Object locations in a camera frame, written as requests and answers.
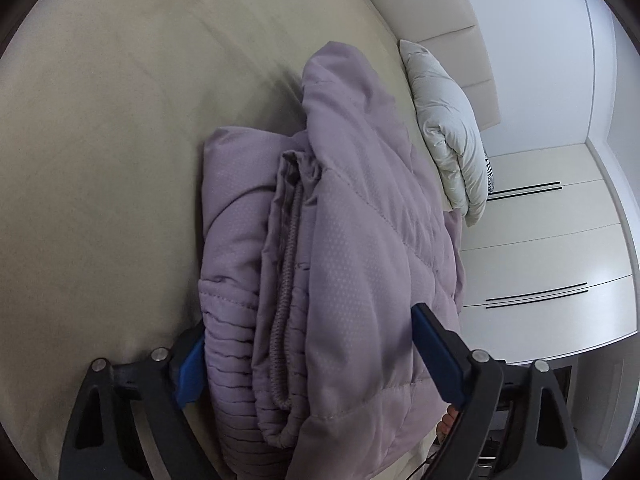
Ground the white wardrobe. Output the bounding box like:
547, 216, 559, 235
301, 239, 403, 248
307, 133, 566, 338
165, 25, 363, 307
457, 141, 640, 367

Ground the person's right hand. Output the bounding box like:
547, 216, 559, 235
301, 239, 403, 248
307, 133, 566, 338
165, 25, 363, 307
436, 404, 462, 443

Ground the zebra print pillow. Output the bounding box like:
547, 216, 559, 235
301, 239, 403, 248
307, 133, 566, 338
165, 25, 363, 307
482, 147, 496, 194

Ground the mauve hooded padded coat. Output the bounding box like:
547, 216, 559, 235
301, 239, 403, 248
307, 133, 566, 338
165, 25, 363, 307
197, 41, 468, 480

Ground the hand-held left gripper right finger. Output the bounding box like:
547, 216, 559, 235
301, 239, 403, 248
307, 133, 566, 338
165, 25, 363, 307
410, 302, 583, 480

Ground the cream padded headboard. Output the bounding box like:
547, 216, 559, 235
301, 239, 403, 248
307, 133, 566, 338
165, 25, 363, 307
345, 0, 502, 131

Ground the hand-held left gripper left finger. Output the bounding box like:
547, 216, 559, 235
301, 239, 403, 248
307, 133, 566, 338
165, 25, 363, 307
57, 320, 221, 480

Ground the bed with beige blanket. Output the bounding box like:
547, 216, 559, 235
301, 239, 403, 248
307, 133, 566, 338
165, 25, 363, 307
0, 0, 451, 480

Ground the white folded duvet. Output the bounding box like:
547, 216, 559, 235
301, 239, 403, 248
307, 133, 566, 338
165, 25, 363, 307
398, 39, 489, 228

